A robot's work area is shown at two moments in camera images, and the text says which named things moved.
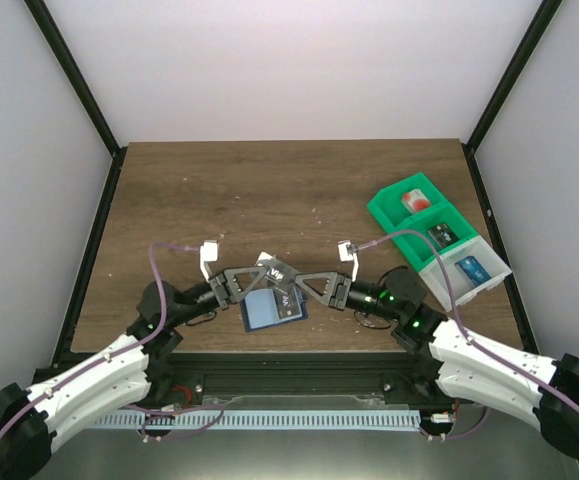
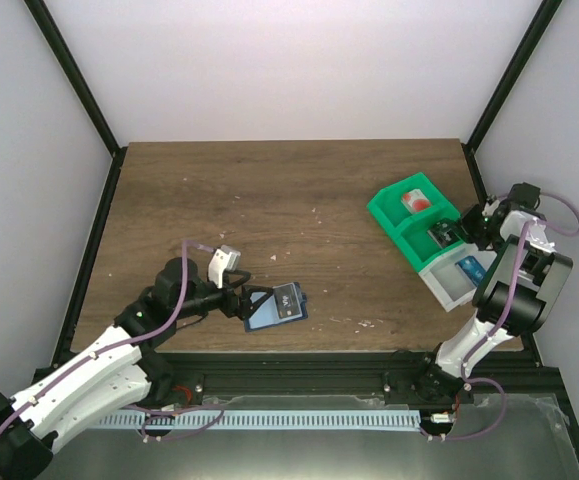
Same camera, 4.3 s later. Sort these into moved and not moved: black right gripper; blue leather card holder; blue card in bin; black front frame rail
Moved: black right gripper
Not moved: black front frame rail; blue card in bin; blue leather card holder
